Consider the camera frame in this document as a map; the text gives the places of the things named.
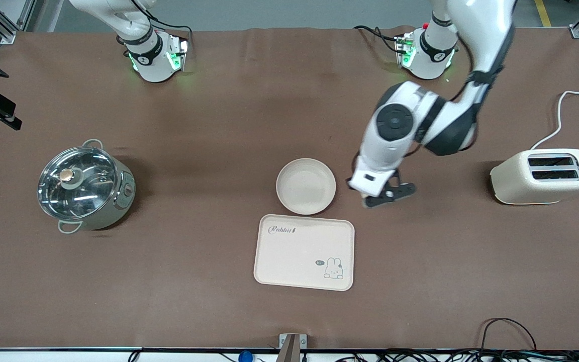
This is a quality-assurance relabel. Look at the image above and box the cream round plate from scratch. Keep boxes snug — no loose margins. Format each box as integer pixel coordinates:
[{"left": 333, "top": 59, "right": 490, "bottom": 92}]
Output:
[{"left": 275, "top": 158, "right": 337, "bottom": 216}]

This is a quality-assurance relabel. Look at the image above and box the glass pot lid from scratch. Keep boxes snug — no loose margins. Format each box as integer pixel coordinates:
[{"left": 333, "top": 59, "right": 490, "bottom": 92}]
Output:
[{"left": 37, "top": 146, "right": 120, "bottom": 221}]

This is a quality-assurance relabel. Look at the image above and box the cream rabbit print tray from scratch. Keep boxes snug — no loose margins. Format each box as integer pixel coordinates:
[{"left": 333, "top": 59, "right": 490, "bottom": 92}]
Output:
[{"left": 253, "top": 214, "right": 356, "bottom": 292}]

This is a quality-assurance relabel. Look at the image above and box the white two-slot toaster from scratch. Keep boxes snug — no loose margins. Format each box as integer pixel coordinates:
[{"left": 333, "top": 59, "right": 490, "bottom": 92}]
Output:
[{"left": 490, "top": 148, "right": 579, "bottom": 206}]

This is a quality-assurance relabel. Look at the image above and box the steel electric cooking pot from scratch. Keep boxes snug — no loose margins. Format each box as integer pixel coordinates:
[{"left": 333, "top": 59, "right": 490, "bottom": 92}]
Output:
[{"left": 37, "top": 139, "right": 137, "bottom": 235}]

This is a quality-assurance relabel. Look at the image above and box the white toaster power cord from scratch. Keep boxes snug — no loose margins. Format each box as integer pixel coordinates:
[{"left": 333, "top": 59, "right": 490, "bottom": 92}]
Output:
[{"left": 530, "top": 89, "right": 579, "bottom": 151}]

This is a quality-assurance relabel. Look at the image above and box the black looped cable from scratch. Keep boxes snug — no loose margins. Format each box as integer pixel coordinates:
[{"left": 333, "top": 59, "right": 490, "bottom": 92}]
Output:
[{"left": 479, "top": 317, "right": 538, "bottom": 352}]

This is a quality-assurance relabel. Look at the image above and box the black cable bundle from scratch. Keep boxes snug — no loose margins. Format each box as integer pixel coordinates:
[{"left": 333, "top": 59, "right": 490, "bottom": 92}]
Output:
[{"left": 334, "top": 348, "right": 579, "bottom": 362}]

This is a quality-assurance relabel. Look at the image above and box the grey metal table bracket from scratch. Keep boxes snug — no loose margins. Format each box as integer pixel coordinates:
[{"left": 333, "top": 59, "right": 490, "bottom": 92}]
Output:
[{"left": 278, "top": 333, "right": 308, "bottom": 362}]

